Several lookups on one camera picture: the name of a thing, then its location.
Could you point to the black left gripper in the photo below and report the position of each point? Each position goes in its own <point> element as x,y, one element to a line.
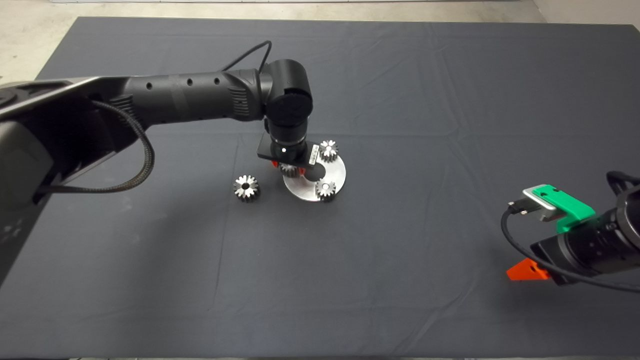
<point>265,150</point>

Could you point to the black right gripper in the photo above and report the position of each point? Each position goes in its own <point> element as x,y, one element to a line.
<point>552,257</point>

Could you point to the small steel gear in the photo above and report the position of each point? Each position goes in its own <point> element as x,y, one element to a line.
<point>326,191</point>
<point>329,151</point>
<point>289,170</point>

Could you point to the large steel gear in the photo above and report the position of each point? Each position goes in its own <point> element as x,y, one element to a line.
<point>246,189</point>

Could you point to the round metal plate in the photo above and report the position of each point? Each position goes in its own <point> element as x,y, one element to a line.
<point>335,175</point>

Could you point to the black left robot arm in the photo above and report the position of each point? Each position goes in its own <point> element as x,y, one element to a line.
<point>190,97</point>

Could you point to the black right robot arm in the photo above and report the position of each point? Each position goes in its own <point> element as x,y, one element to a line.
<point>600,235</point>

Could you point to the dark grey table cloth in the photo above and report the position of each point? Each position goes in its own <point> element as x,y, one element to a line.
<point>450,100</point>

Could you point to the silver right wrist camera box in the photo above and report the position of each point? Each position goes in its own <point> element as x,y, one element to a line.
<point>537,205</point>

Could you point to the green right camera mount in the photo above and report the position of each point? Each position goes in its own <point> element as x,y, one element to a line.
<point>567,205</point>

